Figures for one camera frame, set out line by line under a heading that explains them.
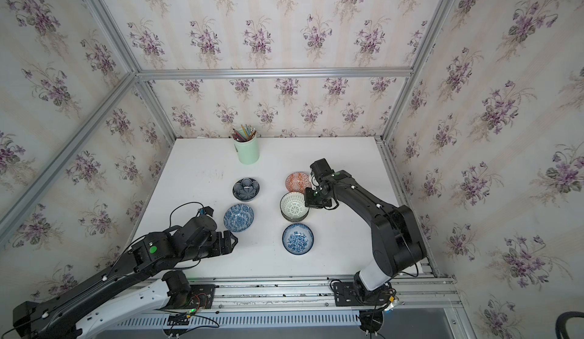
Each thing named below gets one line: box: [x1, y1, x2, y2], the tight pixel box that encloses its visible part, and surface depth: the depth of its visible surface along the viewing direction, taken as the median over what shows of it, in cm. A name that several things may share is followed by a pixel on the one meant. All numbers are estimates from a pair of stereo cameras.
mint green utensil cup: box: [232, 133, 260, 165], surface depth 111 cm
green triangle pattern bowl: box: [279, 191, 310, 222], surface depth 90 cm
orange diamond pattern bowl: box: [285, 171, 312, 194], surface depth 101 cm
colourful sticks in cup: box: [231, 123, 258, 143], surface depth 106 cm
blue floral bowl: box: [282, 222, 315, 256], surface depth 86 cm
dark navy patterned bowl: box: [231, 177, 261, 203], surface depth 100 cm
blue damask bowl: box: [222, 203, 255, 233], surface depth 91 cm
